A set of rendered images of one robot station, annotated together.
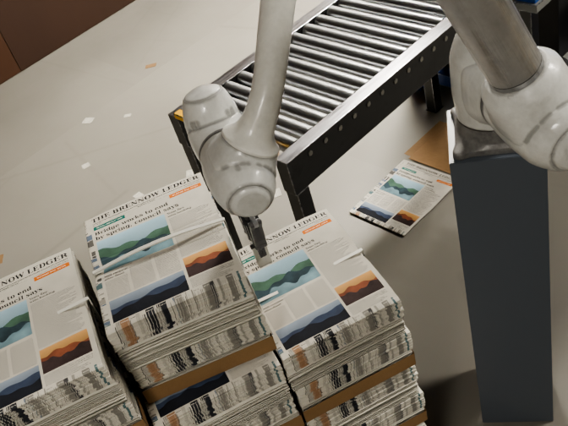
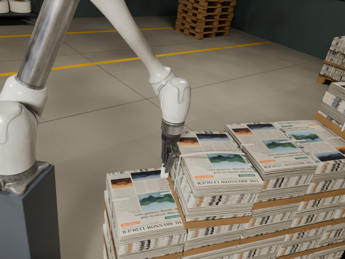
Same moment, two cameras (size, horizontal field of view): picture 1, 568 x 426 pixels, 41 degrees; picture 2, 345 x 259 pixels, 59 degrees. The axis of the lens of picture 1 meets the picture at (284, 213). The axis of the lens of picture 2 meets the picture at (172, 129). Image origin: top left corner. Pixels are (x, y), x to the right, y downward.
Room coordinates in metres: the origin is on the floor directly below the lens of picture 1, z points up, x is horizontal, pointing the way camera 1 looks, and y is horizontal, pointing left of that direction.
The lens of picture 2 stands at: (2.24, -0.14, 1.78)
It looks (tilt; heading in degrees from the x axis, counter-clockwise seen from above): 30 degrees down; 168
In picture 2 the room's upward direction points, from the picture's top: 9 degrees clockwise
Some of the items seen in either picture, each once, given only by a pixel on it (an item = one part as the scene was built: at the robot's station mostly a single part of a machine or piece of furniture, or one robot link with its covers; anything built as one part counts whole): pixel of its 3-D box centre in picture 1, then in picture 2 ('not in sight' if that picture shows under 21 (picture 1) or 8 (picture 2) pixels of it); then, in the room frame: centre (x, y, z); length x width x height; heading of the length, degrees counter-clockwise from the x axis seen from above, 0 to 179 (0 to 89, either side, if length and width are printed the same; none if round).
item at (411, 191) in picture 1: (405, 195); not in sight; (2.32, -0.49, 0.01); 0.37 x 0.28 x 0.01; 124
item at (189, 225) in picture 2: not in sight; (212, 208); (1.33, 0.28, 0.86); 0.29 x 0.16 x 0.04; 97
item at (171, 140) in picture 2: not in sight; (170, 140); (1.21, 0.07, 1.12); 0.08 x 0.07 x 0.09; 12
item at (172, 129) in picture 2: not in sight; (172, 124); (1.21, 0.07, 1.19); 0.09 x 0.09 x 0.06
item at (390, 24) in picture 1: (379, 23); not in sight; (2.34, -0.51, 0.77); 0.47 x 0.05 x 0.05; 34
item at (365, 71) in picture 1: (329, 62); not in sight; (2.20, -0.29, 0.77); 0.47 x 0.05 x 0.05; 34
